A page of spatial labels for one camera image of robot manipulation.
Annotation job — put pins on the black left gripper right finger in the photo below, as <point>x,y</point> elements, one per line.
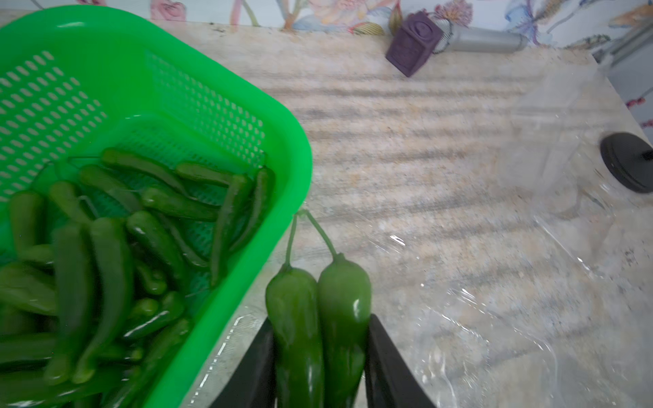
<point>389,381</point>

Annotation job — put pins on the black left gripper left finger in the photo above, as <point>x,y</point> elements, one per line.
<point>253,383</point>

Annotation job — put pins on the clear pepper clamshell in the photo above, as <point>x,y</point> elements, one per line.
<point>487,311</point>
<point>571,108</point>

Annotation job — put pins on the curved green pepper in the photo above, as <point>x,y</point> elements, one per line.
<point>94,307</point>

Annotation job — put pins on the black microphone stand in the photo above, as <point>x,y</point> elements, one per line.
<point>629,160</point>

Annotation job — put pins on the purple foam microphone cube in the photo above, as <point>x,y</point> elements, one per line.
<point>414,43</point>

